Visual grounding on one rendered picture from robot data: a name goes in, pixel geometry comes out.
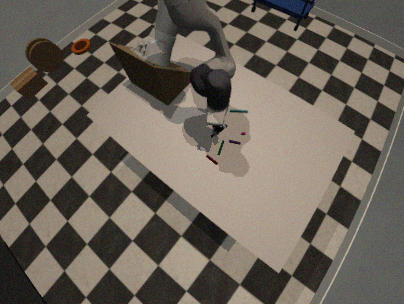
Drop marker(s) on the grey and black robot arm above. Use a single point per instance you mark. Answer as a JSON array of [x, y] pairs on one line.
[[193, 15]]

